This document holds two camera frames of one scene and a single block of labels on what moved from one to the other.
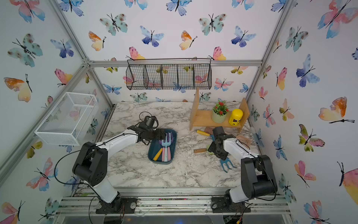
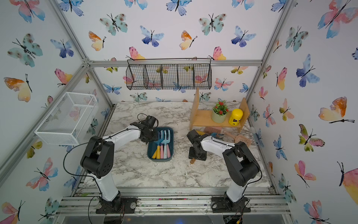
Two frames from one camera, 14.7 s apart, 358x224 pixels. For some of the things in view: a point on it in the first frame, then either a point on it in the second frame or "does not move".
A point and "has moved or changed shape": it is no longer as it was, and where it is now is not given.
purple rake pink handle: (162, 151) does not move
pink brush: (209, 129) does not move
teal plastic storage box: (162, 151) has moved or changed shape
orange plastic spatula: (245, 140) does not move
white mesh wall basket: (67, 122) does not move
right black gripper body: (213, 148) -> (192, 152)
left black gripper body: (155, 135) does not move
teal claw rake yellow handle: (226, 160) has moved or changed shape
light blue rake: (166, 144) does not move
